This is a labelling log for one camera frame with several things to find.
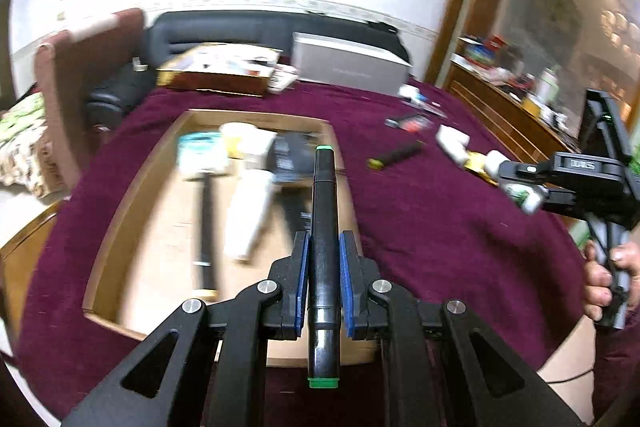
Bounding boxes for clear plastic packet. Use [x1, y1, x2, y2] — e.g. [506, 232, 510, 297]
[415, 99, 448, 118]

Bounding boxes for wooden shelf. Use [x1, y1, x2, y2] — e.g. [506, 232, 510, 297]
[435, 37, 581, 158]

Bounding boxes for small yellow packet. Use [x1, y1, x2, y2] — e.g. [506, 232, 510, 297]
[464, 151, 488, 178]

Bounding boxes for small white box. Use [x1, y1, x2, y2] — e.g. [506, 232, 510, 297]
[435, 125, 471, 168]

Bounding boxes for yellow paper cup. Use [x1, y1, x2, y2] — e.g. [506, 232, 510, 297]
[219, 123, 258, 158]

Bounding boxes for green-capped black marker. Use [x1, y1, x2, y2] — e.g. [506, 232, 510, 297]
[306, 145, 341, 389]

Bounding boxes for white power strip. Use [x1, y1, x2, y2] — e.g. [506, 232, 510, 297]
[267, 64, 300, 95]

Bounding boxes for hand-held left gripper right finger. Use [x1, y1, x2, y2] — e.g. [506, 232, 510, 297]
[337, 229, 586, 427]

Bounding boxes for black sofa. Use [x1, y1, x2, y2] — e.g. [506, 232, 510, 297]
[85, 9, 411, 130]

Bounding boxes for gold gift box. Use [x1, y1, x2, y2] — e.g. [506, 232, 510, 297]
[156, 44, 283, 98]

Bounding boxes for white tube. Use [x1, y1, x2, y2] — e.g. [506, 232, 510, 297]
[223, 129, 278, 263]

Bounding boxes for floral cushion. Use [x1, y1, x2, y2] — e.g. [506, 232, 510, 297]
[0, 92, 66, 200]

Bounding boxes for silver rectangular box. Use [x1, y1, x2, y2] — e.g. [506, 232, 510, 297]
[291, 32, 413, 92]

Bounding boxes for person's right hand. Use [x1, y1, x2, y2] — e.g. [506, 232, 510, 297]
[582, 239, 640, 320]

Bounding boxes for white container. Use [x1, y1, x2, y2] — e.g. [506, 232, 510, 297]
[537, 66, 561, 102]

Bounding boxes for brown chair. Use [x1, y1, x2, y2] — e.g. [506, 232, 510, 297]
[34, 8, 146, 190]

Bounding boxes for cardboard box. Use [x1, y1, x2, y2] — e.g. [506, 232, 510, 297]
[82, 109, 381, 368]

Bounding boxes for yellow-capped black marker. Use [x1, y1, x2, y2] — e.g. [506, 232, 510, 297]
[192, 174, 221, 300]

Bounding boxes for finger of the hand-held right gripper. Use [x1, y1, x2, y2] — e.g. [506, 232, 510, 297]
[497, 158, 552, 182]
[542, 188, 592, 219]

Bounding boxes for blue cartoon tissue pack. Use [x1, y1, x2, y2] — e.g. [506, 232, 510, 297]
[177, 132, 232, 182]

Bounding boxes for black zipper pouch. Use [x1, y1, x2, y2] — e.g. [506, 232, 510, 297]
[270, 132, 321, 188]

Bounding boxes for white bottle with green label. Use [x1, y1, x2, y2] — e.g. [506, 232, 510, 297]
[487, 150, 548, 214]

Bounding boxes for olive-capped black marker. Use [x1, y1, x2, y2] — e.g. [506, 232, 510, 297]
[367, 141, 426, 172]

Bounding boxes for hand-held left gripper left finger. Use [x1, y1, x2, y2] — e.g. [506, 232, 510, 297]
[60, 231, 311, 427]

